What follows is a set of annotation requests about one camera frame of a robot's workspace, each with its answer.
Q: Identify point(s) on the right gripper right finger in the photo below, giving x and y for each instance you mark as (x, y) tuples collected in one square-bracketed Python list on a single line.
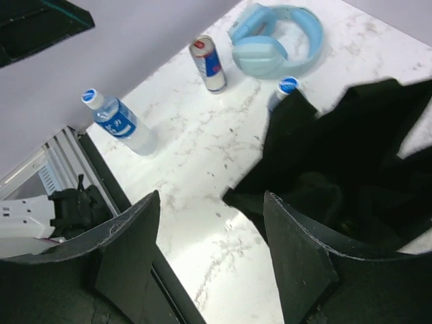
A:
[(323, 276)]

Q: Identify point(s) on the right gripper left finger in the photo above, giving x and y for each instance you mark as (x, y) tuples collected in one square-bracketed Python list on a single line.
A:
[(111, 262)]

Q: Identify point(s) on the black canvas bag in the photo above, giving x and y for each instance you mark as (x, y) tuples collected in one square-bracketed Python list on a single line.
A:
[(342, 168)]

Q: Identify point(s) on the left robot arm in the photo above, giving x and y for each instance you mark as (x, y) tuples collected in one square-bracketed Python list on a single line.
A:
[(32, 225)]

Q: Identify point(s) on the water bottle near bag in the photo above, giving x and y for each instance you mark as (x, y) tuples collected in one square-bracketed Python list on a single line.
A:
[(286, 86)]

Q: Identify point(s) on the water bottle front left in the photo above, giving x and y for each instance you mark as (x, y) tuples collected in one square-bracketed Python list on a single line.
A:
[(120, 122)]

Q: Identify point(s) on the blue headphones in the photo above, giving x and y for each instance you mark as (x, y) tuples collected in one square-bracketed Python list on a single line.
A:
[(258, 54)]

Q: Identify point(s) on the silver can back left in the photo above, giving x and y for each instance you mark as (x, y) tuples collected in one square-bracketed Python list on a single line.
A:
[(206, 59)]

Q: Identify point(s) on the white cable duct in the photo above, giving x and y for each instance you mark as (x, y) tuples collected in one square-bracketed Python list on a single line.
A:
[(48, 179)]

